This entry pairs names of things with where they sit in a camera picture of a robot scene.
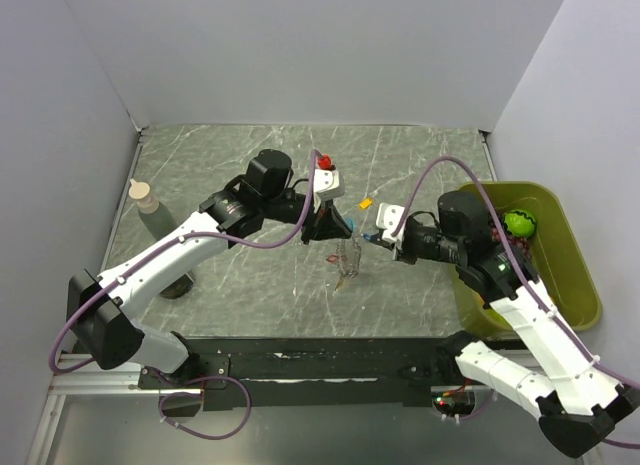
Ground grey bottle beige cap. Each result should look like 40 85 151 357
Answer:
128 179 177 240

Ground purple toy grapes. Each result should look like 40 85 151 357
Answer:
491 227 532 258

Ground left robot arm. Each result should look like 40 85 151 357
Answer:
59 149 352 387

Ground olive green plastic bin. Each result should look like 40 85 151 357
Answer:
448 181 602 340

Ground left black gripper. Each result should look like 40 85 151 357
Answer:
261 190 350 243

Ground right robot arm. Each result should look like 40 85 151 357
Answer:
368 191 639 458

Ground metal keyring with small rings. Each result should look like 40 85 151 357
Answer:
335 235 361 291

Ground green toy watermelon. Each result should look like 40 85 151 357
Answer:
503 209 537 238

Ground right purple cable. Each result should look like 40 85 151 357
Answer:
394 156 640 447

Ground yellow-green toy fruit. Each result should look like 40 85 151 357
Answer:
478 297 507 326

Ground black paper cup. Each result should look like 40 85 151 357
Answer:
159 274 194 300

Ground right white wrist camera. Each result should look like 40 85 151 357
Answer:
375 203 405 249

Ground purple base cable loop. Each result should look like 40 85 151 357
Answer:
158 375 252 441

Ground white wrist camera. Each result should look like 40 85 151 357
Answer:
375 203 405 249
313 154 345 211

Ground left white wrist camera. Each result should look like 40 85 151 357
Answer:
313 154 345 211

